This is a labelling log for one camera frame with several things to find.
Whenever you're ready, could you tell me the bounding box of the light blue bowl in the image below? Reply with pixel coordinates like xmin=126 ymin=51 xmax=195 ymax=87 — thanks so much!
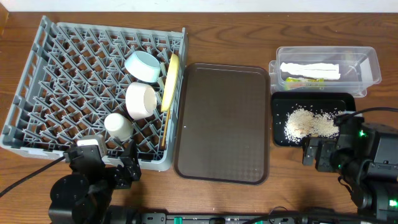
xmin=124 ymin=51 xmax=161 ymax=83

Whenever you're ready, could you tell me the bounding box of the wooden chopstick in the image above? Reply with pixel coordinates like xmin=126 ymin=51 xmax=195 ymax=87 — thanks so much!
xmin=161 ymin=109 xmax=170 ymax=147

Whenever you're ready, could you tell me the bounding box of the clear plastic waste bin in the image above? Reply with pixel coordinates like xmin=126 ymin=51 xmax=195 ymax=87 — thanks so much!
xmin=269 ymin=46 xmax=382 ymax=98

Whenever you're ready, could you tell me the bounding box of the grey plastic dishwasher rack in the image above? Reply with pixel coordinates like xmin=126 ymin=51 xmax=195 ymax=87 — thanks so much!
xmin=1 ymin=17 xmax=188 ymax=166

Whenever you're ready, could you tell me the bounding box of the white paper cup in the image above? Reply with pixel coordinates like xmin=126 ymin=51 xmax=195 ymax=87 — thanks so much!
xmin=104 ymin=113 xmax=134 ymax=141

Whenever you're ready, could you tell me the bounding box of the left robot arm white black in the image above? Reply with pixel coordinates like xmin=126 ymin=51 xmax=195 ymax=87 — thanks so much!
xmin=49 ymin=142 xmax=142 ymax=223

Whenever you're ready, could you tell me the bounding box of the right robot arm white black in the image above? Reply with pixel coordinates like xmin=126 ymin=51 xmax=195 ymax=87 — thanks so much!
xmin=302 ymin=114 xmax=397 ymax=223

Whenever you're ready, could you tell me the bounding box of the green orange snack wrapper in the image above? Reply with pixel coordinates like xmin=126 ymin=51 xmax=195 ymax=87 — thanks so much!
xmin=285 ymin=77 xmax=324 ymax=83

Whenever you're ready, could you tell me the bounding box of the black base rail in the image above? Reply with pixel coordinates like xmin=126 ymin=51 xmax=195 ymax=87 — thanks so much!
xmin=102 ymin=205 xmax=302 ymax=224

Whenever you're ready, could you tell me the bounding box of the spilled rice pile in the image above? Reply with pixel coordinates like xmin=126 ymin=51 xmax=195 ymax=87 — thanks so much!
xmin=284 ymin=108 xmax=339 ymax=144

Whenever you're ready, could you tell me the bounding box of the pink white small plate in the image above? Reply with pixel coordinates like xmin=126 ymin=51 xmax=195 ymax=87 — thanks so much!
xmin=125 ymin=82 xmax=157 ymax=120

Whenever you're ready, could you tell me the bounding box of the white crumpled tissue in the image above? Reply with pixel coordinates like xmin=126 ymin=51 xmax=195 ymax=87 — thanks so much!
xmin=280 ymin=62 xmax=341 ymax=80

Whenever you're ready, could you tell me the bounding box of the yellow round plate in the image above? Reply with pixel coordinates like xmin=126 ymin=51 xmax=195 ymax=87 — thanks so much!
xmin=161 ymin=54 xmax=180 ymax=112

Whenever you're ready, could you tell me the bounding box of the black rectangular tray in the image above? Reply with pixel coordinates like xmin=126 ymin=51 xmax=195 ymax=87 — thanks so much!
xmin=271 ymin=91 xmax=356 ymax=147

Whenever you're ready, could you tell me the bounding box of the brown plastic serving tray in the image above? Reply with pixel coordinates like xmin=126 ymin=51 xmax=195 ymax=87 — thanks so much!
xmin=174 ymin=63 xmax=272 ymax=185

